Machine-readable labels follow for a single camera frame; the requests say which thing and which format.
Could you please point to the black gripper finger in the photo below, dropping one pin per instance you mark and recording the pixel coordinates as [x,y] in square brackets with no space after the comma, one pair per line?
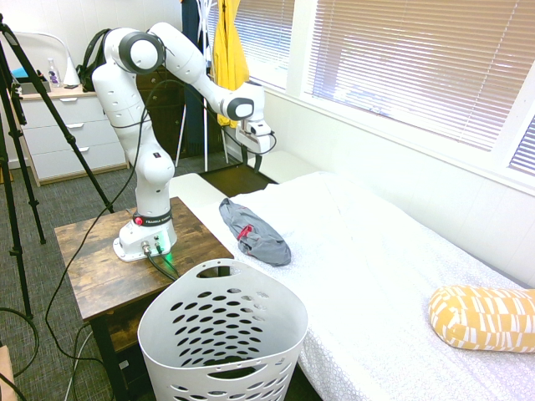
[259,160]
[255,163]

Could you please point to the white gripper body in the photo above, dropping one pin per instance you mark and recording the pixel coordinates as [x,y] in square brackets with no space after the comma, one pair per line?
[251,140]

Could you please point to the grey shorts with red trim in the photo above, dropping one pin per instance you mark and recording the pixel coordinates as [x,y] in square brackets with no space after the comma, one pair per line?
[259,238]

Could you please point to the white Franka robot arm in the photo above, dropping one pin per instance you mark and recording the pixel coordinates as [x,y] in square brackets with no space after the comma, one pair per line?
[125,104]

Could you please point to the white clothes rack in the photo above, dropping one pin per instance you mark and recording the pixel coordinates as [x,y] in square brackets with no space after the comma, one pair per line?
[205,104]

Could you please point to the white perforated laundry basket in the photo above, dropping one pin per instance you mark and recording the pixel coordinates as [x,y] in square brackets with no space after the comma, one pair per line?
[196,367]

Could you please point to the white cushioned bench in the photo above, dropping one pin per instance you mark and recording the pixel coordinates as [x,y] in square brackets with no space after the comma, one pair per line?
[288,165]

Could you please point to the dark blue hanging garment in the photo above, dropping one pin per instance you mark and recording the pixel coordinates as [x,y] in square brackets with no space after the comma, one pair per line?
[192,104]

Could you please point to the yellow hanging jacket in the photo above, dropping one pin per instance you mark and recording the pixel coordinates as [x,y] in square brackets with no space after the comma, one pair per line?
[227,58]

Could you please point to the narrow white window blinds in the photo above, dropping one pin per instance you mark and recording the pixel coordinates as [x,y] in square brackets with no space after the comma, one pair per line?
[267,37]

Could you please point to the dark wooden dresser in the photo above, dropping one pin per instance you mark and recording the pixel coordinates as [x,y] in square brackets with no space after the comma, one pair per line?
[156,89]

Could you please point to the black backpack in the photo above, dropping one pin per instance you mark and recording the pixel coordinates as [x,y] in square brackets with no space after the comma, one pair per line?
[90,62]

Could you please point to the white drawer dresser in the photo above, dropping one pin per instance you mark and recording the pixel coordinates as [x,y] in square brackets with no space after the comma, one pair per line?
[71,133]

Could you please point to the wide white window blinds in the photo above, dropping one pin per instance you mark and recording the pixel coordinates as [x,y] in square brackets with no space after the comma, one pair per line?
[418,62]

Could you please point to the rustic wooden side table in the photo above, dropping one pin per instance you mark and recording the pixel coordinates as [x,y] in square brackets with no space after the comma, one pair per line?
[104,275]

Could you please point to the white desk lamp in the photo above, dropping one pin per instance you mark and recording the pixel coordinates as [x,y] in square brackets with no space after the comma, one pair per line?
[69,71]

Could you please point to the clear plastic bottle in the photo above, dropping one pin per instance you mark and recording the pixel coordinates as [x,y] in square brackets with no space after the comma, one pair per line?
[53,75]

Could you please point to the grey storage box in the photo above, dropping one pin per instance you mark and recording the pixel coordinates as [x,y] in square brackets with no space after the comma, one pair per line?
[31,88]

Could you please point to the yellow white patterned pillow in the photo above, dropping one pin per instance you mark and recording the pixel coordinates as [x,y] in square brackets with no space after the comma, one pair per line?
[480,317]

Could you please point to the brown cardboard box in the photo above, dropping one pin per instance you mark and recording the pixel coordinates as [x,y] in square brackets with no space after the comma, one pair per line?
[4,372]

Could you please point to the black camera tripod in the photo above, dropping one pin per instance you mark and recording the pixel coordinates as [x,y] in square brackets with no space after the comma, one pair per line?
[16,138]

